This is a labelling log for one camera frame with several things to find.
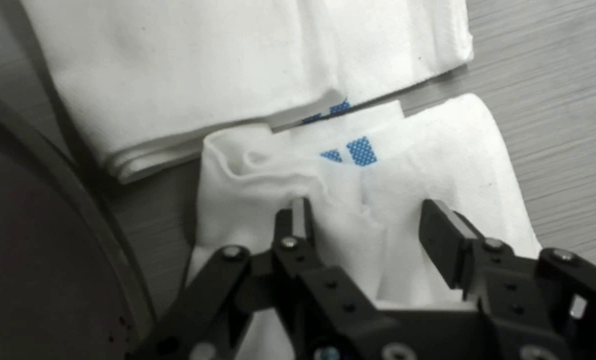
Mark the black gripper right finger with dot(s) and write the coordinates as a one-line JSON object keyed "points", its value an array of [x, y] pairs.
{"points": [[453, 242]]}

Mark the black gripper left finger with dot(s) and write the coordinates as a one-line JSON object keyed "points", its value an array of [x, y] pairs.
{"points": [[294, 241]]}

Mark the folded white blue-striped towel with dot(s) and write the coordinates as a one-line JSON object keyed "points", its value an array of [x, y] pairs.
{"points": [[144, 81]]}

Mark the dark nonstick frying pan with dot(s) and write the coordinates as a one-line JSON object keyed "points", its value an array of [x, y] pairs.
{"points": [[69, 289]]}

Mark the white blue-striped towel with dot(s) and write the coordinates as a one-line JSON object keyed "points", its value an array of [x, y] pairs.
{"points": [[144, 81], [366, 177]]}

